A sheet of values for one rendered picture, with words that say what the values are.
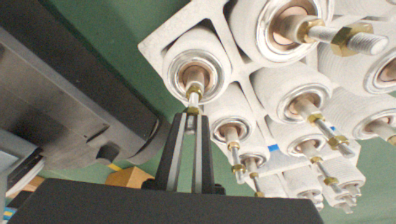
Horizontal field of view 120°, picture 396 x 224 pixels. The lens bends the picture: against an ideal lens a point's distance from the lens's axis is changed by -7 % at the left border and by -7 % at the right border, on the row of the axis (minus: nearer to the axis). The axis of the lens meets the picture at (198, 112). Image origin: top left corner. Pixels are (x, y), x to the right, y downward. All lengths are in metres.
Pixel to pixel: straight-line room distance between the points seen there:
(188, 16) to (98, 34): 0.34
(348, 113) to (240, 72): 0.21
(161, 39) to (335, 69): 0.28
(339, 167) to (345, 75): 0.39
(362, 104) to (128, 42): 0.56
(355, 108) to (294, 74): 0.16
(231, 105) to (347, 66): 0.17
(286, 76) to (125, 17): 0.41
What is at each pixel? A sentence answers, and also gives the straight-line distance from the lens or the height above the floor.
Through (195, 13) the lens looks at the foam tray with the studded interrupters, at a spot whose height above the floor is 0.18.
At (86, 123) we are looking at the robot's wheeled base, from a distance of 0.43.
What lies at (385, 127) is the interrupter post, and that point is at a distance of 0.37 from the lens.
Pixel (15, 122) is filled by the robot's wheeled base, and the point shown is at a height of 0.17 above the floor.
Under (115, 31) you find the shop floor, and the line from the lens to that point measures 0.48.
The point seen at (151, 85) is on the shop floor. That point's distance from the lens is 0.50.
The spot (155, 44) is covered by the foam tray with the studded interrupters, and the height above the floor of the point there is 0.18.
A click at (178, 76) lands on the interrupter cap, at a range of 0.18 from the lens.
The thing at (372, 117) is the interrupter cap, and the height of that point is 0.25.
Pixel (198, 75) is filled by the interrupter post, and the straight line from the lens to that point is 0.16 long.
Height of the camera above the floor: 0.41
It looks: 51 degrees down
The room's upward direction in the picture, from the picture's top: 177 degrees counter-clockwise
